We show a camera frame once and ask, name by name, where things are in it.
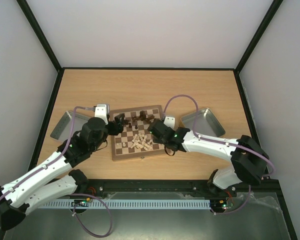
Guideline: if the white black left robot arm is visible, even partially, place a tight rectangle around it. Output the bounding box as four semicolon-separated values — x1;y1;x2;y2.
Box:
0;113;125;231

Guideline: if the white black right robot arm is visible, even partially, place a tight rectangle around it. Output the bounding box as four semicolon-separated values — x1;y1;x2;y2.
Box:
147;119;269;196

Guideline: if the pile of dark chess pieces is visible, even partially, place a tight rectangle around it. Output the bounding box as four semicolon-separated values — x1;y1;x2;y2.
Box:
123;110;155;130

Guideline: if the wooden folding chess board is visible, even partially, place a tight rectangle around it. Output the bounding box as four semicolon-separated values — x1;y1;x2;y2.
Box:
109;105;165;161

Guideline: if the pile of white chess pieces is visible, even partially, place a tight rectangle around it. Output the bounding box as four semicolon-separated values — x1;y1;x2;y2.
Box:
129;133;154;152

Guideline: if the right metal tray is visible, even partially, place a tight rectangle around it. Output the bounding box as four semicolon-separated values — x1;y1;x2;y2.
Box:
180;108;226;137

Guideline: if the metal tray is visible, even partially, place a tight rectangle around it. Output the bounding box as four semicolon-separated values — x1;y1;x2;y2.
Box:
180;108;226;137
50;110;90;142

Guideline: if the left metal tray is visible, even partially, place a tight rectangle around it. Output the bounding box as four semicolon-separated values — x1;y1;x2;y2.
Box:
50;110;90;142

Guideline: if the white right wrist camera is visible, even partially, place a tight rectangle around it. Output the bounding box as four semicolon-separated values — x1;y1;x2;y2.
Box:
162;115;176;130

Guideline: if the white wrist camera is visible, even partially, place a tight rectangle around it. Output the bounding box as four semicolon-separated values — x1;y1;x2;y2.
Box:
94;103;110;125
162;115;176;130

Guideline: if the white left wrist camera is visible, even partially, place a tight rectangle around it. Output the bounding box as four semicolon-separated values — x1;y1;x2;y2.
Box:
94;103;110;125

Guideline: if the light blue slotted cable duct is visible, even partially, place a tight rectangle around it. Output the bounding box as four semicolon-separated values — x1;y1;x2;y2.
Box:
41;199;211;210

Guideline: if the black cage frame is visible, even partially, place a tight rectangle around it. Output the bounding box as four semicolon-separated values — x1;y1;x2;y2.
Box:
0;0;299;240

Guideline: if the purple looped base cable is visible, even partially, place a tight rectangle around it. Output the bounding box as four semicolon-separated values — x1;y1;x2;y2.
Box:
71;192;114;238

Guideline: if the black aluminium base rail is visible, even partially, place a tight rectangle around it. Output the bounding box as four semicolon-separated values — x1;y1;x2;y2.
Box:
87;178;281;198

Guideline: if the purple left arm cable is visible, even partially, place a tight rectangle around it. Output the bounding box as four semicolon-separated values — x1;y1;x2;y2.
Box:
0;106;97;228

